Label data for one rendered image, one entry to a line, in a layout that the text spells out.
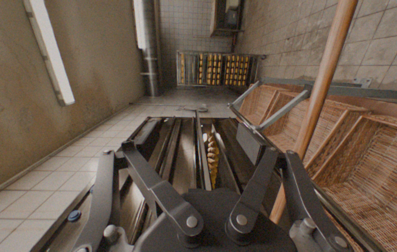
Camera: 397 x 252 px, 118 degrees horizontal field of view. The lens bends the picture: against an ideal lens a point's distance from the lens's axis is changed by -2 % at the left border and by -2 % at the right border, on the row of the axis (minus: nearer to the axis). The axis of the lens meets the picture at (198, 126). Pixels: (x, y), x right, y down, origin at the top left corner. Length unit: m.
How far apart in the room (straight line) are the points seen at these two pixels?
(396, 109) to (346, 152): 0.26
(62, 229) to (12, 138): 0.71
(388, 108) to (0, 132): 2.04
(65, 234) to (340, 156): 1.33
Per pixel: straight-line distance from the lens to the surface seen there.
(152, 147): 0.18
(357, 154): 1.05
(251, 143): 0.18
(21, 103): 1.41
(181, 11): 5.46
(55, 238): 0.91
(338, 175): 1.07
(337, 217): 0.45
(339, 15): 0.43
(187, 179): 0.87
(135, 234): 0.72
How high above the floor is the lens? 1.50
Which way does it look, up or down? 4 degrees down
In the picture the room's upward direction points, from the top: 89 degrees counter-clockwise
